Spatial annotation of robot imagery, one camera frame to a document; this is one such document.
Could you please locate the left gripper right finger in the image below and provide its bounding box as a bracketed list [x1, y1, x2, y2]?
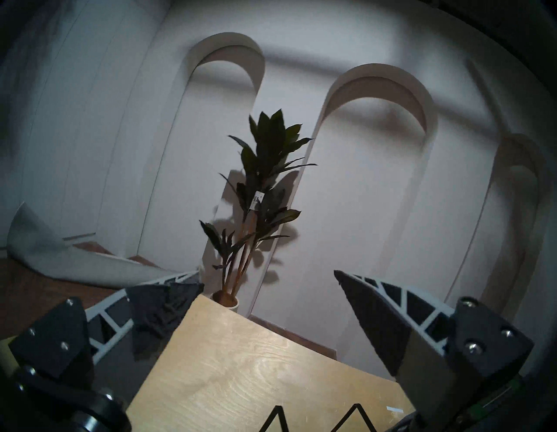
[334, 270, 535, 427]

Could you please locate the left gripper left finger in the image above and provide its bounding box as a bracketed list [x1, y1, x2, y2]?
[9, 270, 205, 388]

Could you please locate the tall potted leafy plant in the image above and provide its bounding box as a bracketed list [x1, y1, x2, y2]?
[199, 109, 317, 312]

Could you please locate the black wire book stand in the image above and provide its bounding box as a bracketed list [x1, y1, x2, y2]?
[259, 403, 379, 432]

